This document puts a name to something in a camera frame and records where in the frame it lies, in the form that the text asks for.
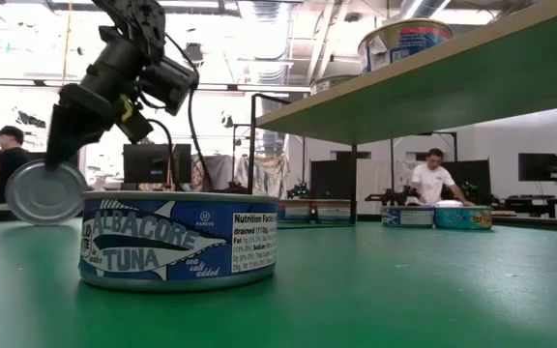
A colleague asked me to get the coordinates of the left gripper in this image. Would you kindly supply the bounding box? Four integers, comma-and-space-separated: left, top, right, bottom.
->
45, 26, 154, 168

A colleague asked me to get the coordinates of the silver-lid seafood can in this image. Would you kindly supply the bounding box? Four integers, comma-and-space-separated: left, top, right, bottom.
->
5, 159, 89, 227
309, 73, 360, 97

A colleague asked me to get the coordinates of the blue albacore tuna can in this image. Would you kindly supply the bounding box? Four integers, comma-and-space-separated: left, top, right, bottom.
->
380, 205, 436, 229
77, 190, 279, 294

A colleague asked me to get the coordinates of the teal label seafood can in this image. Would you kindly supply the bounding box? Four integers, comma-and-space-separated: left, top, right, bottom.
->
433, 206, 493, 231

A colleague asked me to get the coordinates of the person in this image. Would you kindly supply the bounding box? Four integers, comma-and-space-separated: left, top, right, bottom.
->
0, 125, 32, 204
409, 147, 476, 208

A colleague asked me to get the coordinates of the black monitor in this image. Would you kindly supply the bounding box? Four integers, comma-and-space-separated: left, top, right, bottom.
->
517, 152, 557, 183
122, 143, 192, 185

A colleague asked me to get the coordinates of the black ceiling lamp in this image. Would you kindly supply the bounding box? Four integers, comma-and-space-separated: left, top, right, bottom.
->
184, 42, 206, 64

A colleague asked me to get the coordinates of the grey draped cloth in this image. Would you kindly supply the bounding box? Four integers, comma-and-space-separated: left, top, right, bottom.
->
200, 154, 234, 192

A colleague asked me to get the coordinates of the black partition panel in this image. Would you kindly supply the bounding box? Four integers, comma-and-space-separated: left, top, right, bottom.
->
309, 150, 372, 201
440, 159, 492, 207

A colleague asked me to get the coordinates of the green table mat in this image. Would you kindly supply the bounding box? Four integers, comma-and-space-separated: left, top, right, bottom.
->
0, 215, 557, 348

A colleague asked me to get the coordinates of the black background table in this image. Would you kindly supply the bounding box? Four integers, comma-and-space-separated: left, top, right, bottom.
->
493, 193, 557, 219

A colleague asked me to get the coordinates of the yellow extension cable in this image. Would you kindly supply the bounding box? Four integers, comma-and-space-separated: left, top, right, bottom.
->
63, 0, 74, 81

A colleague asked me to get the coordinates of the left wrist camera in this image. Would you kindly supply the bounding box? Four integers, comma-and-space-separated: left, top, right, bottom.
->
137, 55, 200, 117

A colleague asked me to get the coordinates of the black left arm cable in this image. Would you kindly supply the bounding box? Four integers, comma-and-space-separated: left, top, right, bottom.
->
145, 33, 215, 192

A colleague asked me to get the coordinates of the silver ventilation duct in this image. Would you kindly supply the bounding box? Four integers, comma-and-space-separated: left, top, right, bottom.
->
394, 0, 454, 23

